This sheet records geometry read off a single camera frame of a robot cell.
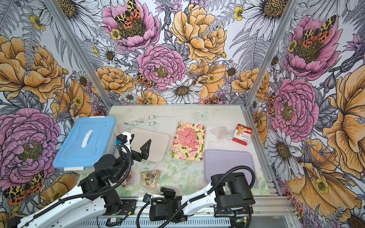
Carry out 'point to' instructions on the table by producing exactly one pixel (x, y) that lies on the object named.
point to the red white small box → (242, 134)
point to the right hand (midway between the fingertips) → (164, 195)
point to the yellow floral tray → (179, 151)
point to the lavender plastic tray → (218, 162)
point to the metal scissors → (134, 122)
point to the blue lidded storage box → (91, 137)
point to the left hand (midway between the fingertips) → (142, 141)
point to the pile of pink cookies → (187, 137)
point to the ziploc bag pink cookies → (222, 132)
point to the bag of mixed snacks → (150, 182)
